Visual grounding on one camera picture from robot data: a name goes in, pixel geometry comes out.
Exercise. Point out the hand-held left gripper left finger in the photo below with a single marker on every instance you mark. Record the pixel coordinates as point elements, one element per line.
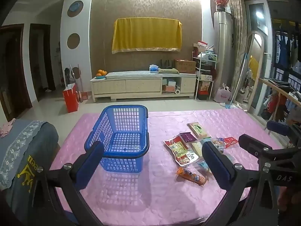
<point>90,164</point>

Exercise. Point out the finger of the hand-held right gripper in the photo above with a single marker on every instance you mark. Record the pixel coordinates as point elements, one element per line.
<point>278,128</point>
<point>254,144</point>

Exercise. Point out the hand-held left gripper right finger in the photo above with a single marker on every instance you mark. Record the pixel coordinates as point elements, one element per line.
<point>216,167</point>

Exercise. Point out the clear cracker packet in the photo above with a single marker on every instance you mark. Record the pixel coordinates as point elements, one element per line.
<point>196,147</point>

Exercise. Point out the blue plastic basket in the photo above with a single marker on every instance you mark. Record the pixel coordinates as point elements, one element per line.
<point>122,164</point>

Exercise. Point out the red yellow label snack packet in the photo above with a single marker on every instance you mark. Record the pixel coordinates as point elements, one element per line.
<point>181,153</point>

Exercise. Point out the purple snack packet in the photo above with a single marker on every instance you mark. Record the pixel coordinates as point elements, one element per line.
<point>188,137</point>

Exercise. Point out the green label cracker packet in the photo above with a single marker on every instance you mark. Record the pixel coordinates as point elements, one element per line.
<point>197,130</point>

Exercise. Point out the light blue clear packet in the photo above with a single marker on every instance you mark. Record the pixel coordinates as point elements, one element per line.
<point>204,167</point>

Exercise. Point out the small red snack packet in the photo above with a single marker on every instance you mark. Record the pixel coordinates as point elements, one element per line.
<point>231,141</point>

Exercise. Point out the orange sausage snack packet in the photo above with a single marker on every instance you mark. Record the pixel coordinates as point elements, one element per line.
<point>191,176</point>

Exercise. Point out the pink gift bag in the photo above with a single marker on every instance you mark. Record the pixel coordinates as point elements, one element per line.
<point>223,95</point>

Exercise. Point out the grey lace chair cover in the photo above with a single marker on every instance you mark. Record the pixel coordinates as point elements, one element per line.
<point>35,141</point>

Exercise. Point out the red paper bag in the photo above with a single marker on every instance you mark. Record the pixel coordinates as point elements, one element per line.
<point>70,98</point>

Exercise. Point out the small red box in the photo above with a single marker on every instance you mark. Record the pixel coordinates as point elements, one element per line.
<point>84,96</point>

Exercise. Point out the hanging clothes rack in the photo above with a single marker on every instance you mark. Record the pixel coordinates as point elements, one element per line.
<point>287,49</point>

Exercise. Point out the white metal rack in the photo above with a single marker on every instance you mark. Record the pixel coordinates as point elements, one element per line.
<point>207,75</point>

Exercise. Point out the paper towel roll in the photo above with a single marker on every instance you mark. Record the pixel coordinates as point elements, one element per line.
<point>178,91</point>

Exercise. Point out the blue fruit plate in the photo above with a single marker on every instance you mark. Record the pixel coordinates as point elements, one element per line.
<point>100,77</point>

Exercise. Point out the pink cloth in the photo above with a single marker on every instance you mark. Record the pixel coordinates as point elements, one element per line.
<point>6,129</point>

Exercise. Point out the orange box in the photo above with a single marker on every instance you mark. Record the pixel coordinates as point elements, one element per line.
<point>168,88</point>

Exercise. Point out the pile of oranges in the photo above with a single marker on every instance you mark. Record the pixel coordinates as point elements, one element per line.
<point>101,73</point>

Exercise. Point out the round wooden paddle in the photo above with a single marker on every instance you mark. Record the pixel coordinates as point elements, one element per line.
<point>76,71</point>

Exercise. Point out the standing air conditioner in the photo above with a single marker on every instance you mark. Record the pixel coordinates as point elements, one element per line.
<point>223,51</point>

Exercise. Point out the beige TV cabinet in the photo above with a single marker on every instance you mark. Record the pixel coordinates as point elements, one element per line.
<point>141,84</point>

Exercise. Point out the beige patterned curtain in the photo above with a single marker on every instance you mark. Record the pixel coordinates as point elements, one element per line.
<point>237,40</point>

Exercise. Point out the brown cardboard box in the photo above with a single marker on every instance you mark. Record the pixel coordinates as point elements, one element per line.
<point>185,66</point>

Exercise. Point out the black router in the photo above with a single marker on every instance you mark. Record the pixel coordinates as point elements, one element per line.
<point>167,64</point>

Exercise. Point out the dark wooden door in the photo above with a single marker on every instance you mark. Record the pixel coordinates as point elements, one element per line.
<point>42,61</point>
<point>11,70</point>

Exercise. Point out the blue white tissue box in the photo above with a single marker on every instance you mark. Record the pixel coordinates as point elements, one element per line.
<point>154,68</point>

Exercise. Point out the red flower vase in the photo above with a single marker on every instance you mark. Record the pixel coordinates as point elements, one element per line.
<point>221,3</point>

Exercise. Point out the yellow cloth cover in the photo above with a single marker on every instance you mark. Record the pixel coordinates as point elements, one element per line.
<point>145,35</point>

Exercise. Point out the wooden frame standing mirror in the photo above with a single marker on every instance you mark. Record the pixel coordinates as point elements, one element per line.
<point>256,42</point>

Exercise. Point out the plain round wall plaque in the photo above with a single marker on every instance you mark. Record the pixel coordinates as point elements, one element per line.
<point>73,40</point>

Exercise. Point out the round wall plaque blue plate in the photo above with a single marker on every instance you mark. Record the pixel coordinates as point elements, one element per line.
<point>75,9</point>

